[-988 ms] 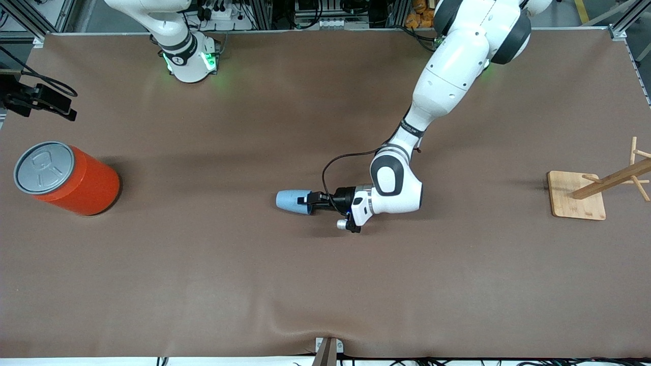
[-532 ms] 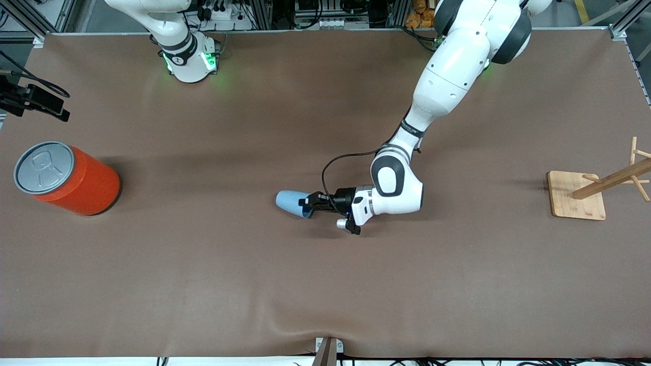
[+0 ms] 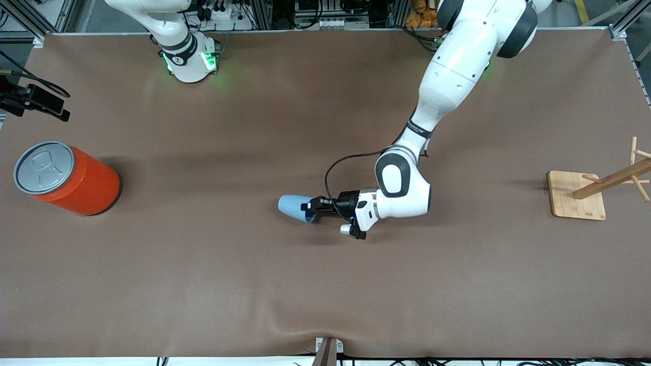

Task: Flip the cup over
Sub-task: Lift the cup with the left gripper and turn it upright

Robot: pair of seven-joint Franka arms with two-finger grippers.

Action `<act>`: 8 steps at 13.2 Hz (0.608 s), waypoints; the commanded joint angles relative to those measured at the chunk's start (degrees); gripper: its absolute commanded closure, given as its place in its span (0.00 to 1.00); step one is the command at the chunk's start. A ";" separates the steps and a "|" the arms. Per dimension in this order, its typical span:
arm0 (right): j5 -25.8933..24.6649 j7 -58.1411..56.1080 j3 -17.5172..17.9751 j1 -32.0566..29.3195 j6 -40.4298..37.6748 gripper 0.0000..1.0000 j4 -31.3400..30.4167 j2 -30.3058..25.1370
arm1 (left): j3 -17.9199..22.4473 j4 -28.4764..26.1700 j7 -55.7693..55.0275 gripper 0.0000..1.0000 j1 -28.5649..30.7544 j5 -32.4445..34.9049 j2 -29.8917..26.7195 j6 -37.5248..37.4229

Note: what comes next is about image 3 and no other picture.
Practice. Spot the metal clamp bracket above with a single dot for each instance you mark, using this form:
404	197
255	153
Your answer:
325	356

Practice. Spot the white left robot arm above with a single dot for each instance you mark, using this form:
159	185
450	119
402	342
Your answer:
457	66

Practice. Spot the orange snack bags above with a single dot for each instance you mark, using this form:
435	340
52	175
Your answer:
422	18

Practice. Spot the wooden cup rack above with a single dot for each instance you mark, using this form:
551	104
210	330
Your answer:
574	201

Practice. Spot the light blue plastic cup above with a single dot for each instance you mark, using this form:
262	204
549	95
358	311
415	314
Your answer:
292	206

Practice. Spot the white power strip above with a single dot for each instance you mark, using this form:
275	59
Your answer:
221	12

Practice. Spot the brown table cover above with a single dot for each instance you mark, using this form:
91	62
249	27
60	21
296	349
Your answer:
325	284

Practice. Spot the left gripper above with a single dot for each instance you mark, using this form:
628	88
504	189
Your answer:
348	200

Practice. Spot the metal corner bracket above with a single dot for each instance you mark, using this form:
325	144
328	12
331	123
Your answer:
39	41
619	34

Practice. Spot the orange can with grey lid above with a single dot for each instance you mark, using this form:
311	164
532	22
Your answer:
86	188

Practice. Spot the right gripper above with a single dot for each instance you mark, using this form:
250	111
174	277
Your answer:
31	97

